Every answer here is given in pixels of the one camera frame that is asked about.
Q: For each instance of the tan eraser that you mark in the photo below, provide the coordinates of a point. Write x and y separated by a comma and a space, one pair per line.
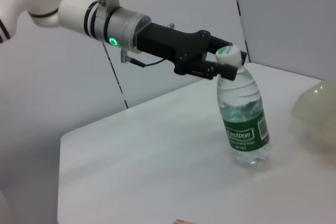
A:
183, 222

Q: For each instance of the clear green-label water bottle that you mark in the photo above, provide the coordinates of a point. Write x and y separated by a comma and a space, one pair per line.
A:
241, 129

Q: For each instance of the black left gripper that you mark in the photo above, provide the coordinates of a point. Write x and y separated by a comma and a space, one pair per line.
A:
173, 45

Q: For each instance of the pale green glass fruit bowl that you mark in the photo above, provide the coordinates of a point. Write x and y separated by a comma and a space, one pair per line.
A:
320, 108

